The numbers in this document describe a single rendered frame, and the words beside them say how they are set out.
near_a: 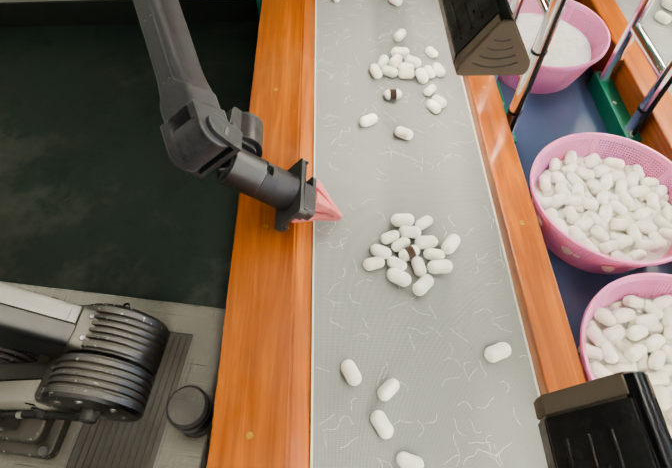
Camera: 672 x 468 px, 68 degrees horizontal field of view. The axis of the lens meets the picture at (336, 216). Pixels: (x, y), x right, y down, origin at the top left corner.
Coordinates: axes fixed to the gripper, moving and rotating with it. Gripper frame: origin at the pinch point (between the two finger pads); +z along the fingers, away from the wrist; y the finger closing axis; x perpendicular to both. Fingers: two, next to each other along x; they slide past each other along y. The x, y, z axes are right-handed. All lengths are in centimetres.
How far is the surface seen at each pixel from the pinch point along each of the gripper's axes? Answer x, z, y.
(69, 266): 113, -19, 35
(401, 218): -6.6, 8.0, -0.5
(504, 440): -11.0, 18.0, -32.6
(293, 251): 3.9, -5.1, -6.8
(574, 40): -32, 41, 48
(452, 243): -11.2, 13.8, -5.2
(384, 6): -7, 9, 60
